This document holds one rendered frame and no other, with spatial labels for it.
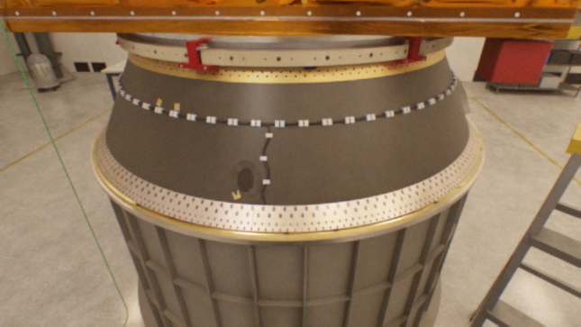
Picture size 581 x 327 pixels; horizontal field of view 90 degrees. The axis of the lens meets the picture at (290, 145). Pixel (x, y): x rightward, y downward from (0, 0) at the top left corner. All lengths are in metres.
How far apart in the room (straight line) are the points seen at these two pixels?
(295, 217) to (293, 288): 0.35
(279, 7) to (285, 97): 0.29
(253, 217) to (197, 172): 0.26
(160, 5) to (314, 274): 1.11
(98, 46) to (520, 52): 8.08
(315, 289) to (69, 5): 1.39
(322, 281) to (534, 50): 1.08
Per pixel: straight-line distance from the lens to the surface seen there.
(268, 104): 1.02
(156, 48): 1.21
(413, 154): 1.21
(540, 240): 1.19
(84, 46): 8.68
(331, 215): 1.04
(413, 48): 1.17
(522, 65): 1.26
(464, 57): 7.19
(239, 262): 1.20
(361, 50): 1.04
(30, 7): 1.51
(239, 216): 1.05
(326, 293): 1.33
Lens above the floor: 1.90
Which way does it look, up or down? 28 degrees down
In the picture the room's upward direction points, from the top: straight up
